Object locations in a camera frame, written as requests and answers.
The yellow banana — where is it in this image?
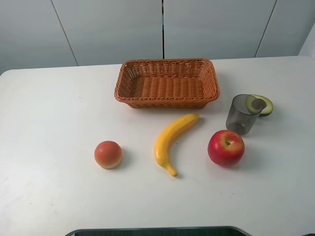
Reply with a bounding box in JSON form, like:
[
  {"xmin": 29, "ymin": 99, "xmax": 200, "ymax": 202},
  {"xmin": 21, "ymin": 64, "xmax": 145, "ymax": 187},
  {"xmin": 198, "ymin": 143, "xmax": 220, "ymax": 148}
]
[{"xmin": 154, "ymin": 114, "xmax": 200, "ymax": 177}]

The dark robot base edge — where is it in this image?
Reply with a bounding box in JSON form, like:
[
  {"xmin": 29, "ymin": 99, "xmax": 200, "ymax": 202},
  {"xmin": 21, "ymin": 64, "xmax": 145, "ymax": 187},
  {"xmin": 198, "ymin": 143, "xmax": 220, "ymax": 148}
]
[{"xmin": 67, "ymin": 226, "xmax": 249, "ymax": 236}]

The orange wicker basket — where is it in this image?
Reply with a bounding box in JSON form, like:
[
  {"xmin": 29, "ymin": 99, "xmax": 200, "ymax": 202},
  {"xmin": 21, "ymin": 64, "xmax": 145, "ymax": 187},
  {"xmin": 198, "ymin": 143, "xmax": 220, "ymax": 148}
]
[{"xmin": 114, "ymin": 58, "xmax": 220, "ymax": 109}]

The orange peach fruit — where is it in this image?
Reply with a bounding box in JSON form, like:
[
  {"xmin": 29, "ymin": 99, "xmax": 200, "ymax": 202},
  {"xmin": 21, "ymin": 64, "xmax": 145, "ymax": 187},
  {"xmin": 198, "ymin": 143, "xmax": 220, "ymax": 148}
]
[{"xmin": 94, "ymin": 141, "xmax": 123, "ymax": 170}]

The red apple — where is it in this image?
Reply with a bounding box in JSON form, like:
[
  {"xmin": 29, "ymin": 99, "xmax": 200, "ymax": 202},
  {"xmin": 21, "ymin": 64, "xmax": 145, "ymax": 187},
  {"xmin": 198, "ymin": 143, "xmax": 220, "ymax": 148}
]
[{"xmin": 208, "ymin": 130, "xmax": 245, "ymax": 167}]

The grey translucent plastic cup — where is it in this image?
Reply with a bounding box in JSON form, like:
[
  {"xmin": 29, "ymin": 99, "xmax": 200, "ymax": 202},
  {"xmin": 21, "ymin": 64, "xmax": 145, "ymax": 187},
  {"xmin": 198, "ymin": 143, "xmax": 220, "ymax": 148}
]
[{"xmin": 225, "ymin": 94, "xmax": 266, "ymax": 136}]

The halved avocado with pit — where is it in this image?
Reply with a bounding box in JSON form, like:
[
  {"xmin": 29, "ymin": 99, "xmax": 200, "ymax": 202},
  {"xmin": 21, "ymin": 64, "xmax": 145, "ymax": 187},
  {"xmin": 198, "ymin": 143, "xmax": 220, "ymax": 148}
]
[{"xmin": 245, "ymin": 94, "xmax": 274, "ymax": 117}]

